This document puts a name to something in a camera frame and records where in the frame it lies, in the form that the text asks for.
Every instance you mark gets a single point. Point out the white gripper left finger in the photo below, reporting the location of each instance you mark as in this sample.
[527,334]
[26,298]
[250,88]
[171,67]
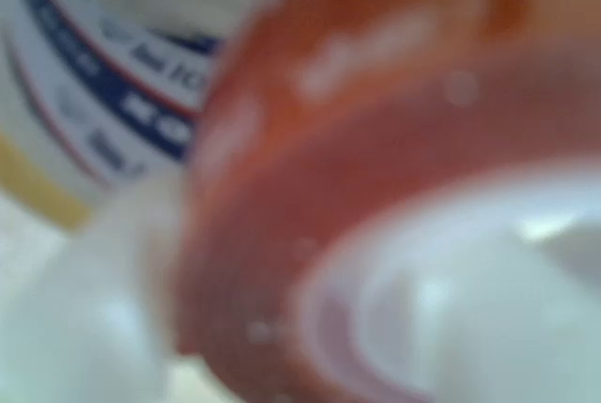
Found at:
[80,318]

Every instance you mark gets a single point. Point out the white labelled container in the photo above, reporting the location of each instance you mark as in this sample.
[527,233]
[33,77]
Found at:
[70,93]

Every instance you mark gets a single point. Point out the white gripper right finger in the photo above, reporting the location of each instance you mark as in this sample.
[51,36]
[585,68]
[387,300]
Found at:
[493,309]

